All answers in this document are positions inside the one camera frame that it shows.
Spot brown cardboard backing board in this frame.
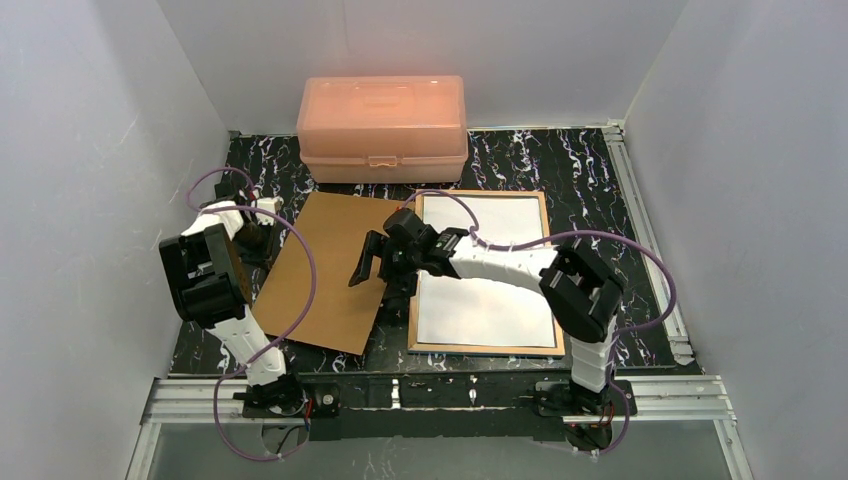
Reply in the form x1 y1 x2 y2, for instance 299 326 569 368
252 192 402 355

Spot aluminium front mounting rail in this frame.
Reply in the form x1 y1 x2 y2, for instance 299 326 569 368
142 371 737 423

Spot hot air balloon photo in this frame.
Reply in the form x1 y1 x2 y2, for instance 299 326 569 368
415 194 559 350

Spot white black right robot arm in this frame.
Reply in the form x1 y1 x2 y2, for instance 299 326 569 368
348 208 623 394

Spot blue wooden picture frame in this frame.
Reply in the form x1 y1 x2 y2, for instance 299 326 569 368
405 189 567 359

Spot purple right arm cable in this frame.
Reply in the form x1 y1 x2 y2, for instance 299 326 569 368
396 190 678 457

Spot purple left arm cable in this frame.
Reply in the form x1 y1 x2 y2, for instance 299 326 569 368
186 166 319 463

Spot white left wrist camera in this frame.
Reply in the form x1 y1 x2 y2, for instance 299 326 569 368
254 197 283 225

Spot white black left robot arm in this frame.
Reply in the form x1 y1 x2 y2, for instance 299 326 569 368
158 182 287 387

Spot aluminium right side rail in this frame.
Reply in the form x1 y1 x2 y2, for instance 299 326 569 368
601 124 695 366

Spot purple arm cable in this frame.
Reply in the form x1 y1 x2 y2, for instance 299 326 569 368
396 190 678 457
186 166 319 463

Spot translucent pink plastic storage box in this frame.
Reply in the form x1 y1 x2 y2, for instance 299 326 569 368
296 76 469 184

